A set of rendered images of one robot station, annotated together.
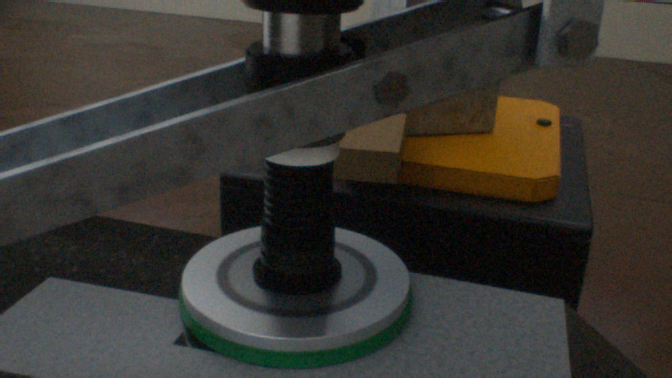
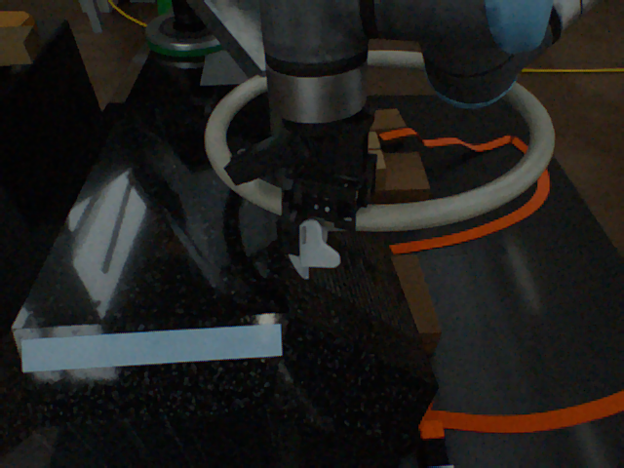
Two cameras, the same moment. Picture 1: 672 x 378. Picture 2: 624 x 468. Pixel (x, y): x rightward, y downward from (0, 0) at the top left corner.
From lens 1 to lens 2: 1.36 m
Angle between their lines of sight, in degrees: 85
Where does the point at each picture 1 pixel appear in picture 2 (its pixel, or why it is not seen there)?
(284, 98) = not seen: outside the picture
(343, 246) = (165, 20)
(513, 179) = (28, 21)
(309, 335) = not seen: hidden behind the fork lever
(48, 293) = (213, 81)
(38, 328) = (238, 73)
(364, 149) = (27, 33)
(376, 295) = not seen: hidden behind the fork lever
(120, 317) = (223, 61)
